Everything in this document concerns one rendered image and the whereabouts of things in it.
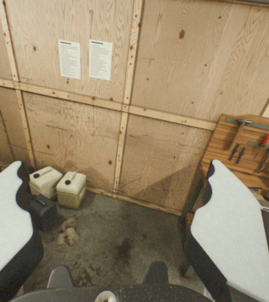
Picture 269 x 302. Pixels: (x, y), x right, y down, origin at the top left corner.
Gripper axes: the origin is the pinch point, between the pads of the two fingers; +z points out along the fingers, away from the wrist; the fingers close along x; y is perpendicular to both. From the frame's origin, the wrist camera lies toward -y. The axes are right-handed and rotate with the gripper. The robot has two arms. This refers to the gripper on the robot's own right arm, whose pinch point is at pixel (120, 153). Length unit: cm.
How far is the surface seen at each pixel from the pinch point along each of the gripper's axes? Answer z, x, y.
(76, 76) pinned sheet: 159, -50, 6
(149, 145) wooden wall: 139, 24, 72
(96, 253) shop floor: 73, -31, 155
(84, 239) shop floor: 86, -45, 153
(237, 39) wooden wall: 127, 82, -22
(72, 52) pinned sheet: 160, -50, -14
